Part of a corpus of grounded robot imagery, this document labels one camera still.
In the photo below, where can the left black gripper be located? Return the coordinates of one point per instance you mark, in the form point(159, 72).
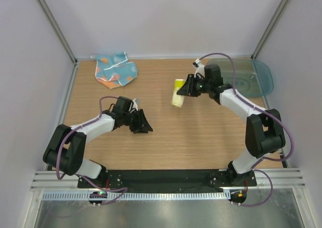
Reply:
point(142, 126)

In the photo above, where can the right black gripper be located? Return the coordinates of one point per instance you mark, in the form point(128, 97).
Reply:
point(188, 88)

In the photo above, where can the blue orange dotted towel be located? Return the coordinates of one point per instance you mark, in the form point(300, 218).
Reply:
point(114, 70)

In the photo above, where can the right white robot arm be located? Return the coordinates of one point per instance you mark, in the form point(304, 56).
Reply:
point(264, 133)

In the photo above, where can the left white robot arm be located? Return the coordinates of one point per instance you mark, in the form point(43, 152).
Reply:
point(66, 148)

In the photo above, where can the clear blue plastic tray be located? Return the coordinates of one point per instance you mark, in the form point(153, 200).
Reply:
point(252, 78)

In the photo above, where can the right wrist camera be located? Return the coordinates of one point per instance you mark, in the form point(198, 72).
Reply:
point(213, 75)

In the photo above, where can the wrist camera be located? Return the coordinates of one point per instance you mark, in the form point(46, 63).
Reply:
point(213, 75)
point(123, 105)

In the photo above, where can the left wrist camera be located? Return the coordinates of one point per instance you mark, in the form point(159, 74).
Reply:
point(123, 105)

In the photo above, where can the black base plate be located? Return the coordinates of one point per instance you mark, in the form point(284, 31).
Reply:
point(157, 178)

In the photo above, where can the white slotted cable duct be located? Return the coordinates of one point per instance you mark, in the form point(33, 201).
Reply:
point(91, 195)

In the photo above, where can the front aluminium rail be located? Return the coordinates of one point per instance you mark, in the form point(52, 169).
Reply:
point(281, 178)

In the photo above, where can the right aluminium frame post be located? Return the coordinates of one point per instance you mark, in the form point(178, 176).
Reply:
point(280, 9)

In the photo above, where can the aluminium frame post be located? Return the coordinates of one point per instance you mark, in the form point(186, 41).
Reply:
point(280, 9)
point(59, 34)

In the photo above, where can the left aluminium frame post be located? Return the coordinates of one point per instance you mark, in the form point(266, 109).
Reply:
point(59, 34)

